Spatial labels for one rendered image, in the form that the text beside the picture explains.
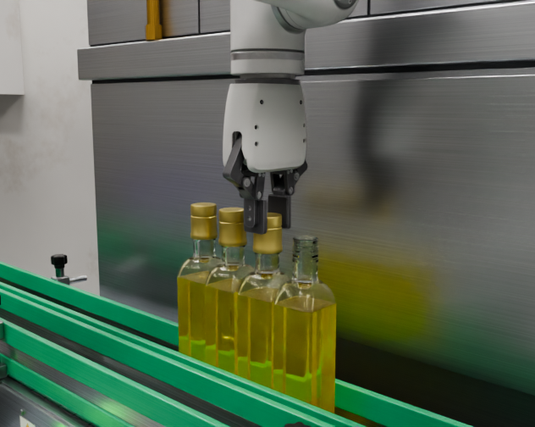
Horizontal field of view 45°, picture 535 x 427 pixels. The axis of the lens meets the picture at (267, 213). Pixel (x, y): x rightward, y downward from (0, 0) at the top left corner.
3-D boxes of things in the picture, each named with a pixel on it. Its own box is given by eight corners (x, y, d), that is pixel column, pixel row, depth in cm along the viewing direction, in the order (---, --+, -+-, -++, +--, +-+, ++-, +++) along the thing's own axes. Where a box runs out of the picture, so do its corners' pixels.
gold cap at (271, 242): (289, 250, 78) (289, 213, 77) (268, 255, 75) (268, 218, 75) (267, 246, 80) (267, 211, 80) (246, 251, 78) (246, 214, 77)
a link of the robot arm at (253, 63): (267, 57, 80) (267, 81, 81) (215, 52, 74) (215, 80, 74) (322, 53, 75) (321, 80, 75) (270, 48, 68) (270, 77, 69)
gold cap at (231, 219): (252, 243, 82) (252, 208, 81) (232, 248, 79) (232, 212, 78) (233, 240, 84) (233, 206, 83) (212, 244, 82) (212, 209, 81)
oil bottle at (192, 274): (235, 406, 90) (234, 254, 86) (205, 420, 86) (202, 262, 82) (207, 394, 94) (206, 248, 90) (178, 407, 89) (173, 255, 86)
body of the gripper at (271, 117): (273, 74, 81) (273, 164, 82) (212, 71, 73) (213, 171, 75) (321, 72, 76) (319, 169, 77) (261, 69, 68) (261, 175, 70)
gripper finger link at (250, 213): (247, 174, 76) (247, 230, 77) (228, 176, 74) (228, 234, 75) (267, 175, 74) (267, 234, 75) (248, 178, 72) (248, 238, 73)
